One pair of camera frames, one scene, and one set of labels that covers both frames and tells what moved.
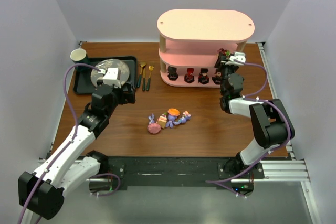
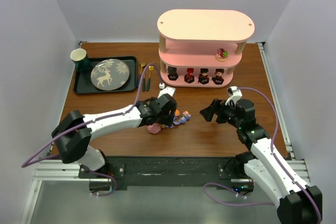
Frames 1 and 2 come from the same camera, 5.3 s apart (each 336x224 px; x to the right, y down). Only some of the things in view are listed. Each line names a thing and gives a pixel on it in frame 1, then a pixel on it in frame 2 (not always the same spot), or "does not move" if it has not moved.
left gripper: (127, 93) -> (170, 115)
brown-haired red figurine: (217, 78) does not move
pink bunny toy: (153, 127) does not move
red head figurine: (189, 77) does not move
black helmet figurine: (172, 74) does not move
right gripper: (224, 63) -> (218, 112)
